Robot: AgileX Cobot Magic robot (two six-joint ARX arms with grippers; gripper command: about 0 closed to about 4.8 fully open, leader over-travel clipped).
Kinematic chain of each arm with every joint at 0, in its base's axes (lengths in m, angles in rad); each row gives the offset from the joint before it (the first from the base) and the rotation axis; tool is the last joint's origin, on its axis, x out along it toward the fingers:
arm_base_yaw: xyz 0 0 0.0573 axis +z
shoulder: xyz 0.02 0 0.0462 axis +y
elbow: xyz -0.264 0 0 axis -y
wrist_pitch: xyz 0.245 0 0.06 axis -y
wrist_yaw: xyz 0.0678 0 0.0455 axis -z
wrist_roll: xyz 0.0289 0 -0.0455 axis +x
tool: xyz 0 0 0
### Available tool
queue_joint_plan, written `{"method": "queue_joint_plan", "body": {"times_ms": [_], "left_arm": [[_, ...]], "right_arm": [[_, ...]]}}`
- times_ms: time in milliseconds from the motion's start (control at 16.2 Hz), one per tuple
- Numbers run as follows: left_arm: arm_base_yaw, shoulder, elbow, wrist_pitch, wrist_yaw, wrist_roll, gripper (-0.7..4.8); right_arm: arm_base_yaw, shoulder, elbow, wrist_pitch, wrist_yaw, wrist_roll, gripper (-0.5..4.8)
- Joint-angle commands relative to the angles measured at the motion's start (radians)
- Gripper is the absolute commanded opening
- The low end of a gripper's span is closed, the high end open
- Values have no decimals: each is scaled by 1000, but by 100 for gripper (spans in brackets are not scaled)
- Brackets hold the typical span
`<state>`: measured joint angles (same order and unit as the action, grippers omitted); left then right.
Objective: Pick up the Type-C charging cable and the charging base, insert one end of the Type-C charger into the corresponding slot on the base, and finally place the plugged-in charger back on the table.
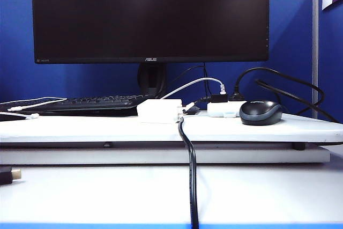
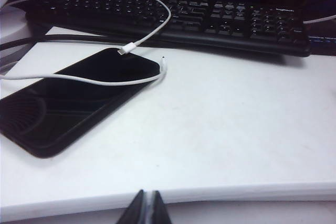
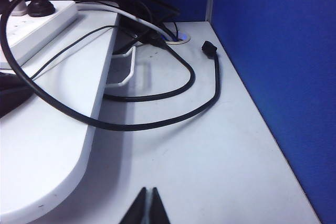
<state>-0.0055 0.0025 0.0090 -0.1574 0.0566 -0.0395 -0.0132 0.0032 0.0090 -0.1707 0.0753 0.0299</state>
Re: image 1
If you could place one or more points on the white charging base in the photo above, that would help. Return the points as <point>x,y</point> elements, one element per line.
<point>158,111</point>

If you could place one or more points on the thick white base board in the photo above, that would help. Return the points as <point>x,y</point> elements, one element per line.
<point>107,156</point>

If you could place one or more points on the black monitor stand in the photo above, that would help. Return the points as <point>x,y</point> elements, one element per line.
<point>151,78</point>

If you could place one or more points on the white power strip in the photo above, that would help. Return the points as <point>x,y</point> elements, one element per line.
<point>219,109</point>

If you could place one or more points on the black keyboard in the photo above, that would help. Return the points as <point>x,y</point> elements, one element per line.
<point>101,103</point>

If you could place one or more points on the white riser board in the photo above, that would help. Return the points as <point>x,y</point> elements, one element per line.
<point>107,129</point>

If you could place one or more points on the black ASUS monitor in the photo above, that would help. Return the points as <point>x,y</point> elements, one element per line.
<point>150,17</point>

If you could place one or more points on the black grey computer mouse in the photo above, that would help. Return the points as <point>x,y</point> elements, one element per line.
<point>260,113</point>

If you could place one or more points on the blue partition panel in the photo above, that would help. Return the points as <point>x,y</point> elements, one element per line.
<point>331,65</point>
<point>289,38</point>

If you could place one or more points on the black riser foot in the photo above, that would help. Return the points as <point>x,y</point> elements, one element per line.
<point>298,146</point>

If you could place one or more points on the flat black pad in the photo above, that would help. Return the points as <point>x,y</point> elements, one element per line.
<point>8,117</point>

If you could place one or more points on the black HDMI connector gold tip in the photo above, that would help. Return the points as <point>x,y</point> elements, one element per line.
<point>6,176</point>

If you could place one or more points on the silver partition post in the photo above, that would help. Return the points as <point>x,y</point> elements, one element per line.
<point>315,52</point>

